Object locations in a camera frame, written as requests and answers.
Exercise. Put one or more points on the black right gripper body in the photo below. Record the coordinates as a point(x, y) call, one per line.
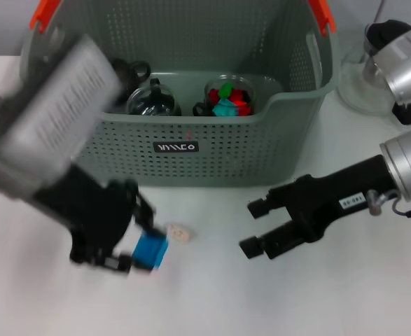
point(331, 199)

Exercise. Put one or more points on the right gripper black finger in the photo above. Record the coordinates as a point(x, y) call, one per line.
point(271, 243)
point(261, 208)

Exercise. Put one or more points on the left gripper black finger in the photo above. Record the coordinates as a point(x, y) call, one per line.
point(114, 262)
point(145, 213)

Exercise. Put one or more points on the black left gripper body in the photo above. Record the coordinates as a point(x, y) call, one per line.
point(93, 210)

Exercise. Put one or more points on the blue square toy brick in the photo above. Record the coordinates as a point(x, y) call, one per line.
point(151, 252)

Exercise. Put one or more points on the clear white toy brick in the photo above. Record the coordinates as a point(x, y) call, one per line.
point(180, 234)

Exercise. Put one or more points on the red sloped toy brick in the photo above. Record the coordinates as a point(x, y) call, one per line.
point(242, 109)

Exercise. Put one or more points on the teal square toy brick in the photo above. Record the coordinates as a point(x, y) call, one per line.
point(222, 109)

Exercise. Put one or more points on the grey perforated storage basket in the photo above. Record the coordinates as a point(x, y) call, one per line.
point(226, 157)

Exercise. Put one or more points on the black clay teapot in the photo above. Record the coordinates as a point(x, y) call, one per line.
point(119, 68)

